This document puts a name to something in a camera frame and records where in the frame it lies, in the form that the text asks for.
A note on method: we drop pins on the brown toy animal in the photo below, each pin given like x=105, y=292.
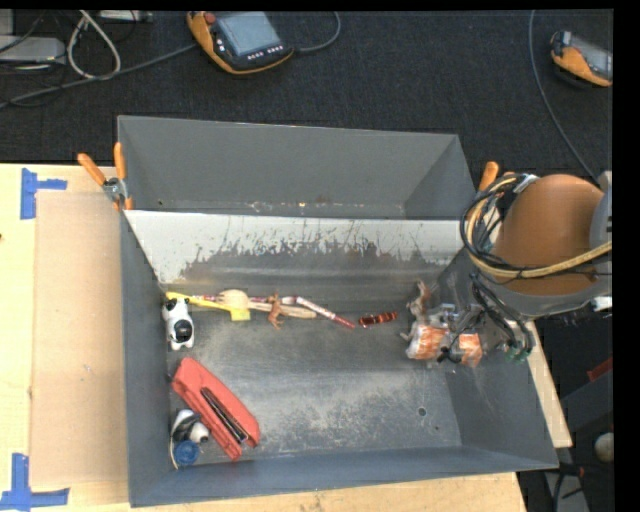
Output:
x=421, y=298
x=275, y=315

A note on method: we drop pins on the red-brown clip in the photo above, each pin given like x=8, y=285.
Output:
x=378, y=318

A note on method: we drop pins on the red and white striped stick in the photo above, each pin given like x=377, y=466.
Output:
x=325, y=314

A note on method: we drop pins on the grey metal bin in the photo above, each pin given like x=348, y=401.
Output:
x=325, y=375

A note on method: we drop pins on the yellow flat plastic piece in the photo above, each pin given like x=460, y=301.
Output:
x=239, y=313

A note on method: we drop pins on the pale wooden spoon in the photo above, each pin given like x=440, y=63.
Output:
x=235, y=299

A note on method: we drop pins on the red flat case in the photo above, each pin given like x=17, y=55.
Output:
x=200, y=382

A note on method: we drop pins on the black and white toy cow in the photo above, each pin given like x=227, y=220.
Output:
x=179, y=327

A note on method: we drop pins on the blue round cap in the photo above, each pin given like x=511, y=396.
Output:
x=187, y=453

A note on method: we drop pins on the brown cardboard board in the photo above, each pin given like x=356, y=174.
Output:
x=75, y=325

